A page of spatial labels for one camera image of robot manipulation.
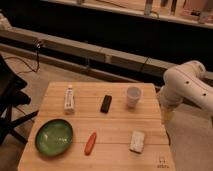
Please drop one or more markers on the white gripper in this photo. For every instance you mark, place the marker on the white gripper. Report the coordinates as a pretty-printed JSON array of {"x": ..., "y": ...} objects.
[{"x": 167, "y": 114}]

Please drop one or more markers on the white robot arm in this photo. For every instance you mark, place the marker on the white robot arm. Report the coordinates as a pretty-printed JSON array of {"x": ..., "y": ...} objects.
[{"x": 184, "y": 82}]

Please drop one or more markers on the white sponge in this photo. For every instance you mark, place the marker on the white sponge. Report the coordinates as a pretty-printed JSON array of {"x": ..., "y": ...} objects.
[{"x": 137, "y": 141}]

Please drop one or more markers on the white plastic cup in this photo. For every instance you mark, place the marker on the white plastic cup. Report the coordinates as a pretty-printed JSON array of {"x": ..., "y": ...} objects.
[{"x": 133, "y": 96}]

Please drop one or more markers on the black rectangular block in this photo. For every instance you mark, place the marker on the black rectangular block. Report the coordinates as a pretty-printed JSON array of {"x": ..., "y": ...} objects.
[{"x": 106, "y": 104}]

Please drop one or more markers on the white tube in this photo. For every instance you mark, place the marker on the white tube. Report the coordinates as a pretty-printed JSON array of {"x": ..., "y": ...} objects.
[{"x": 69, "y": 100}]

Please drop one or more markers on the green bowl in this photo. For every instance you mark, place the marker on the green bowl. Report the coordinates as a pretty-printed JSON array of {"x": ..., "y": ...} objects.
[{"x": 54, "y": 137}]

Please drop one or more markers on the black office chair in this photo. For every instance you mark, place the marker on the black office chair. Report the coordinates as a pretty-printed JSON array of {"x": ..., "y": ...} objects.
[{"x": 11, "y": 95}]

